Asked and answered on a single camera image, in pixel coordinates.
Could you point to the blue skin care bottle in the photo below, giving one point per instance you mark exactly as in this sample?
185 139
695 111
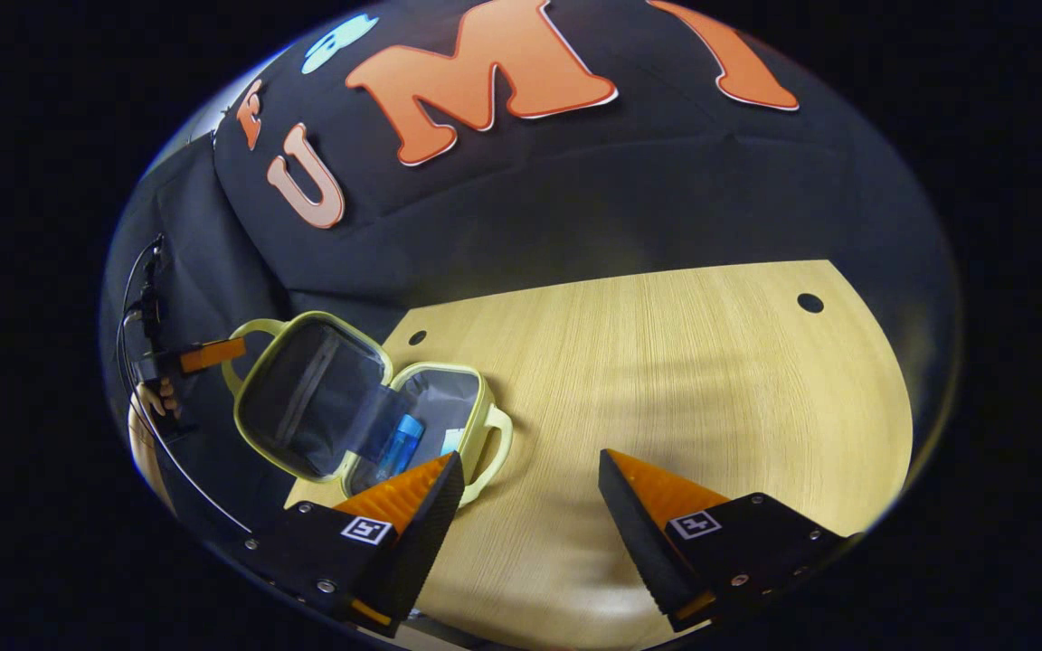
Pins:
402 443

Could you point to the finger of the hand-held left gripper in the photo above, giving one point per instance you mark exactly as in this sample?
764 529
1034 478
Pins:
213 354

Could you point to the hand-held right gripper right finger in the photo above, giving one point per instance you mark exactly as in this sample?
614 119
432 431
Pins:
643 542

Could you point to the light blue skin care tube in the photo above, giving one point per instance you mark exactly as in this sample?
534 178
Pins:
453 441

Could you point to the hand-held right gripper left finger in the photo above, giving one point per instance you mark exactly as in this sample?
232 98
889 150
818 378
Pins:
417 542

